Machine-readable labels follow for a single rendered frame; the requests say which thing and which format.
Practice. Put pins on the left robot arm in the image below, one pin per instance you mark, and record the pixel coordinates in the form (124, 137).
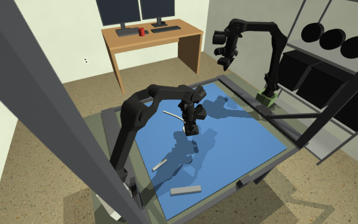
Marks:
(135, 115)

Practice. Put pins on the blue mat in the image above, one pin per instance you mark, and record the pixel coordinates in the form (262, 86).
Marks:
(230, 144)

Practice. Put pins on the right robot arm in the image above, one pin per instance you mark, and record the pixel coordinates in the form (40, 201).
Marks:
(279, 41)

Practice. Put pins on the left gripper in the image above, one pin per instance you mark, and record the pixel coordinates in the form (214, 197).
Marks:
(190, 126)

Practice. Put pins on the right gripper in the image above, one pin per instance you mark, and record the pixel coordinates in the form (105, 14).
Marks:
(228, 57)

